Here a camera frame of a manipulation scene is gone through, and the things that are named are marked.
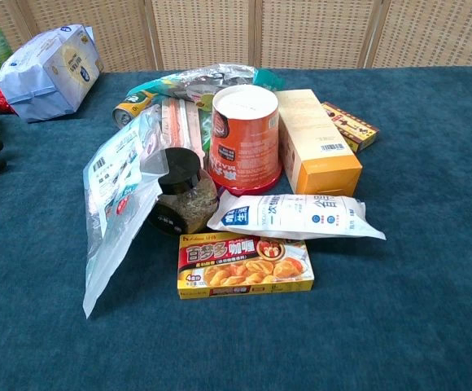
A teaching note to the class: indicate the silver green snack packet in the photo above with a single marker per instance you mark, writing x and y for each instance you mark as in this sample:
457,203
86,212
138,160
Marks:
203,83

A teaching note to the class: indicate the glass jar with black lid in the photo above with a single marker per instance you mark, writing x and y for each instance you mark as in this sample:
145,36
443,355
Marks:
183,195

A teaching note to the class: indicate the small brown-yellow snack box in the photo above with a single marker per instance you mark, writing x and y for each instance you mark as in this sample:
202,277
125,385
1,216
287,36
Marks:
352,126

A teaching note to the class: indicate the pale blue paper bag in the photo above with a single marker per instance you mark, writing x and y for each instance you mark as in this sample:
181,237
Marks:
49,73

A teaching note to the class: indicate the tall orange-yellow carton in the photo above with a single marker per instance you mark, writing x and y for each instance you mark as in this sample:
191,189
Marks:
317,138

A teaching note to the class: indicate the green packet behind noodle cup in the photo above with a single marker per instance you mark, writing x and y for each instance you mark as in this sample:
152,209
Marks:
206,130

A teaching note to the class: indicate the pink striped clear packet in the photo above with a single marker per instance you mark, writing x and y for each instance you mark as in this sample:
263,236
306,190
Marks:
179,122

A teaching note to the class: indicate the yellow curry box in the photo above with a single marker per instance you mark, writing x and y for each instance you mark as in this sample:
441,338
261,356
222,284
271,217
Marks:
244,264

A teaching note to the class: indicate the orange instant noodle cup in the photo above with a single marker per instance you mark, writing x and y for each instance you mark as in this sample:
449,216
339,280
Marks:
244,142

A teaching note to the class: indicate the woven rattan folding screen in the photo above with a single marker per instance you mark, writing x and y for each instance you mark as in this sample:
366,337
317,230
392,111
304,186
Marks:
236,32

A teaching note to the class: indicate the clear blue plastic bag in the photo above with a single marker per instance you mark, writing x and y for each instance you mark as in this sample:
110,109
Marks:
114,191

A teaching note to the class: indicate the white blue salt pouch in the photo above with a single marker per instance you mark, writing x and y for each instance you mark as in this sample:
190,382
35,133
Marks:
301,216

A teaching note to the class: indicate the green and yellow drink can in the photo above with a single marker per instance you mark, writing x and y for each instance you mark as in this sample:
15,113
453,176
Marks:
132,108

